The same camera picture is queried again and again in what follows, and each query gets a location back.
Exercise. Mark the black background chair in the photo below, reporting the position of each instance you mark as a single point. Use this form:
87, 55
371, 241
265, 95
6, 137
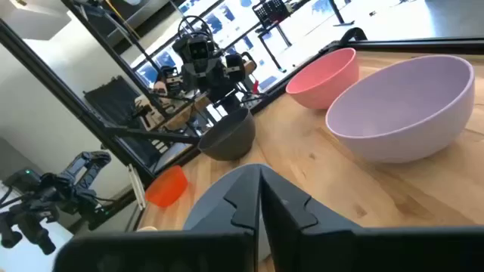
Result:
270, 13

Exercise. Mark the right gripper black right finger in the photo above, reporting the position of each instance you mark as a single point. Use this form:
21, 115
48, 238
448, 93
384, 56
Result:
340, 249

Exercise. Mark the blue-grey bowl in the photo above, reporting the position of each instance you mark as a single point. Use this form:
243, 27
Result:
211, 204

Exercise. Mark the pink bowl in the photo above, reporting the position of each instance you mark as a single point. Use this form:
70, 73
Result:
325, 94

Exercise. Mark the red translucent plastic bowl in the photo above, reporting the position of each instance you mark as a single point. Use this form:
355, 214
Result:
166, 189

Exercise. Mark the lavender bowl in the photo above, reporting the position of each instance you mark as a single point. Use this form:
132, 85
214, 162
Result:
397, 143

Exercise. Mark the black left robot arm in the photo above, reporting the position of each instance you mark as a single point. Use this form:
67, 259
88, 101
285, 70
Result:
230, 70

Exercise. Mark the black background robot arm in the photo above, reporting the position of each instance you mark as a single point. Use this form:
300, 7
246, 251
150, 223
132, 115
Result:
56, 192

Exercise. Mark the dark charcoal bowl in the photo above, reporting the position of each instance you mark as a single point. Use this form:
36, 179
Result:
230, 143

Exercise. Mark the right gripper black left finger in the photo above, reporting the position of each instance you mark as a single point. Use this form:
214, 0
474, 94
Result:
211, 249

